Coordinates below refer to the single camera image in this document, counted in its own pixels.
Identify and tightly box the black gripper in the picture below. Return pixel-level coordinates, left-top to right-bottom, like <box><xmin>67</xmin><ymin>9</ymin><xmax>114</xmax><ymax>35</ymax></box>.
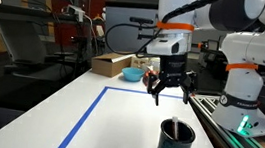
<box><xmin>144</xmin><ymin>49</ymin><xmax>201</xmax><ymax>111</ymax></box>

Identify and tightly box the red snack packet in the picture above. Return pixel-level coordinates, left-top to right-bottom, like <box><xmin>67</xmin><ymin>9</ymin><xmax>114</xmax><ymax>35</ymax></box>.
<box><xmin>141</xmin><ymin>68</ymin><xmax>161</xmax><ymax>88</ymax></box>

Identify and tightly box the small beige box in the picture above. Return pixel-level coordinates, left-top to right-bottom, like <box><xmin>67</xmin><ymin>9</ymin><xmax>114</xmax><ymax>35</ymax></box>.
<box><xmin>130</xmin><ymin>55</ymin><xmax>160</xmax><ymax>72</ymax></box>

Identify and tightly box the teal plastic bowl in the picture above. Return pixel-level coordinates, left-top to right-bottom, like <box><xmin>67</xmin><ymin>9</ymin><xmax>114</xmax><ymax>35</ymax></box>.
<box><xmin>120</xmin><ymin>66</ymin><xmax>146</xmax><ymax>84</ymax></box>

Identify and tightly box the dark equipment unit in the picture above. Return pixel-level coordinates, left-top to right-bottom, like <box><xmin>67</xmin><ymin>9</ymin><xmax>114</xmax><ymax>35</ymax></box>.
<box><xmin>196</xmin><ymin>38</ymin><xmax>231</xmax><ymax>79</ymax></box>

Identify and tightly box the brown cardboard box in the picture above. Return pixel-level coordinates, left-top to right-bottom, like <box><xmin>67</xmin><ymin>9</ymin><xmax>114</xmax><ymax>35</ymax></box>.
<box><xmin>89</xmin><ymin>49</ymin><xmax>134</xmax><ymax>81</ymax></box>

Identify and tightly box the blue tape line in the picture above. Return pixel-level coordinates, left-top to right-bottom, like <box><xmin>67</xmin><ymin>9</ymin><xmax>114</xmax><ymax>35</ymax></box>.
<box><xmin>53</xmin><ymin>80</ymin><xmax>191</xmax><ymax>148</ymax></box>

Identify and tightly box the white power strip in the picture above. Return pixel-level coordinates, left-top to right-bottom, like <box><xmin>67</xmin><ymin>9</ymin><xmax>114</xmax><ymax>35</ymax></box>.
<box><xmin>64</xmin><ymin>4</ymin><xmax>88</xmax><ymax>23</ymax></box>

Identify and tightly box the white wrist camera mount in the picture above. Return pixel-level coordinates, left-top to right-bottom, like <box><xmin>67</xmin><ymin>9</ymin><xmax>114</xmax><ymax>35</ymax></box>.
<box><xmin>145</xmin><ymin>30</ymin><xmax>193</xmax><ymax>60</ymax></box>

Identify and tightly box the black camera on stand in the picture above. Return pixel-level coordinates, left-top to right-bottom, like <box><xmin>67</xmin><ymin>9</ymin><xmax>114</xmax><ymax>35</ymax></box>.
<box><xmin>126</xmin><ymin>15</ymin><xmax>156</xmax><ymax>42</ymax></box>

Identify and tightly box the black ribbed cable conduit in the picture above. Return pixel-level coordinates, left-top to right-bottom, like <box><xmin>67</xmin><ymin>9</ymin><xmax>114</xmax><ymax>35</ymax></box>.
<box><xmin>161</xmin><ymin>0</ymin><xmax>230</xmax><ymax>30</ymax></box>

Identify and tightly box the aluminium rail frame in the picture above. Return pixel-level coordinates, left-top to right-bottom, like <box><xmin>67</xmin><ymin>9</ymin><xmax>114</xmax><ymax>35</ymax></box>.
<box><xmin>182</xmin><ymin>92</ymin><xmax>265</xmax><ymax>148</ymax></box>

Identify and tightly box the grey metal machine frame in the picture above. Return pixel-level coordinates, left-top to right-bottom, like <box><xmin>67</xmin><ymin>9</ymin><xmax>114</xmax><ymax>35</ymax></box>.
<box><xmin>0</xmin><ymin>0</ymin><xmax>82</xmax><ymax>71</ymax></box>

